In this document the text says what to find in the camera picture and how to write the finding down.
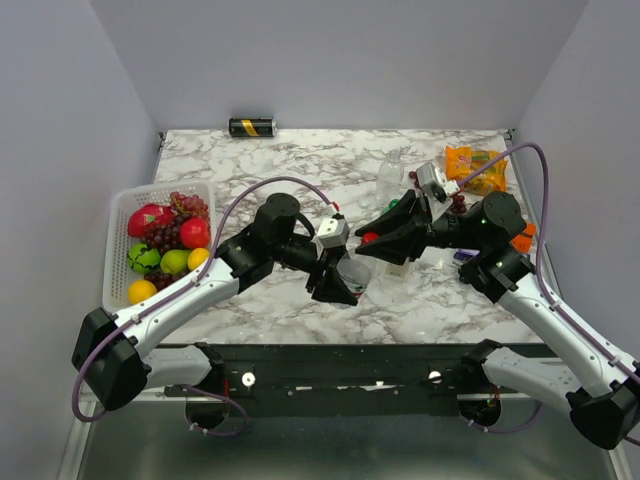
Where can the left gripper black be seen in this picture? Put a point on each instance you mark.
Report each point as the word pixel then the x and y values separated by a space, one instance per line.
pixel 330 286

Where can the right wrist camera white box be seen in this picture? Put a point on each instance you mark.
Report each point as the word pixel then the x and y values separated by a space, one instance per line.
pixel 432 181

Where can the white plastic basket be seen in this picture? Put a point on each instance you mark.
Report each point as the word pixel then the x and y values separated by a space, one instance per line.
pixel 117 274

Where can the red grape bunch on table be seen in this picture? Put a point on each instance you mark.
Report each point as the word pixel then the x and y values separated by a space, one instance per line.
pixel 456 204

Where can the purple box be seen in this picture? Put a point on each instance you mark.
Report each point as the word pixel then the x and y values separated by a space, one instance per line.
pixel 461 257

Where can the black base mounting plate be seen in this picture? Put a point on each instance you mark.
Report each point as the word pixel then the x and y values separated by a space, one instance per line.
pixel 352 380

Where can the small bottle red cap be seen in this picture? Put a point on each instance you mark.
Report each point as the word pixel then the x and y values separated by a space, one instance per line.
pixel 356 272

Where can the red grape bunch in basket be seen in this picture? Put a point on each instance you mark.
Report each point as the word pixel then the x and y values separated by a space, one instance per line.
pixel 166 238

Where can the orange fruit toy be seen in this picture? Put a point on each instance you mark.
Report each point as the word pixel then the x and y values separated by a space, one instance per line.
pixel 140 290

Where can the green pear toy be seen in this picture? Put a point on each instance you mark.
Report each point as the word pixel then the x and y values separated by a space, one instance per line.
pixel 175 261

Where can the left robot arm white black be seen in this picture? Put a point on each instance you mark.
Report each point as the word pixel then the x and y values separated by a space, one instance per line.
pixel 119 355

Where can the red dragon fruit toy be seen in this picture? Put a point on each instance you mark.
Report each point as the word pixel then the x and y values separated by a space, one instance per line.
pixel 148 217

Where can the small green bottle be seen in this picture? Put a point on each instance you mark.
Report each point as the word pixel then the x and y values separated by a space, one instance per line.
pixel 390 205

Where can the clear plastic water bottle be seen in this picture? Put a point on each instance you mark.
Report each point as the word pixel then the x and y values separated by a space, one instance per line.
pixel 390 177

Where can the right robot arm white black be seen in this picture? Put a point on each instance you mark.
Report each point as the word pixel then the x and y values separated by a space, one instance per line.
pixel 597 385

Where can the large clear bottle white cap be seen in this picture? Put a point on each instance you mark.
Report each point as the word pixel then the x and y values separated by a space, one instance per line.
pixel 397 272

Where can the black battery with gold band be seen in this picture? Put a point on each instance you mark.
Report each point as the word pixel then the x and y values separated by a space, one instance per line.
pixel 252 127

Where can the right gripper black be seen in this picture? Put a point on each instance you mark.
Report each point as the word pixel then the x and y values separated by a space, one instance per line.
pixel 414 236

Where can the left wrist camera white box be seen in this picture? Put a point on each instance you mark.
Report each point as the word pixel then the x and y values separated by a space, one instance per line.
pixel 333 232

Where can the red apple toy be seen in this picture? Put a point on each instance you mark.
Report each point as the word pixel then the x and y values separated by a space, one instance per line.
pixel 195 233

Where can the yellow lemon toy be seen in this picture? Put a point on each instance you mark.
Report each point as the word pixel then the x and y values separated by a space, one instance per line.
pixel 197 257

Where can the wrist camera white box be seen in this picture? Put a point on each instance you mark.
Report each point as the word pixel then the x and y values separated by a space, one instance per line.
pixel 432 181
pixel 333 232

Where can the orange snack bag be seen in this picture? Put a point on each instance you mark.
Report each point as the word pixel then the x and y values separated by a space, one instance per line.
pixel 461 162

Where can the green watermelon toy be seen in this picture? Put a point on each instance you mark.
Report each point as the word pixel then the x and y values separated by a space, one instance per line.
pixel 143 259

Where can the orange razor box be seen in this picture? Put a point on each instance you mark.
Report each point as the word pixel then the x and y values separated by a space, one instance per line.
pixel 524 240

